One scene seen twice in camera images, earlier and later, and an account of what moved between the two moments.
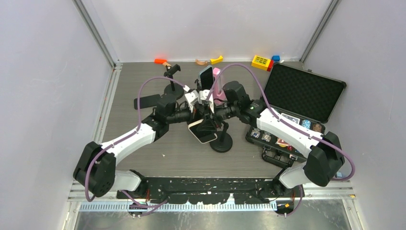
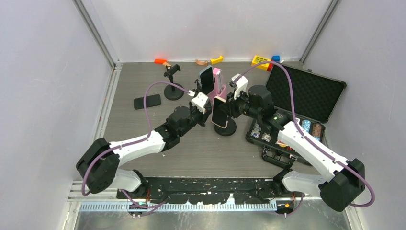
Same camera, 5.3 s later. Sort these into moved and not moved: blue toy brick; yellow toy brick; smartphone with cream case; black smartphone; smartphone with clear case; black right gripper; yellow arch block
Moved: smartphone with cream case; black right gripper
Not moved: blue toy brick; yellow arch block; smartphone with clear case; yellow toy brick; black smartphone
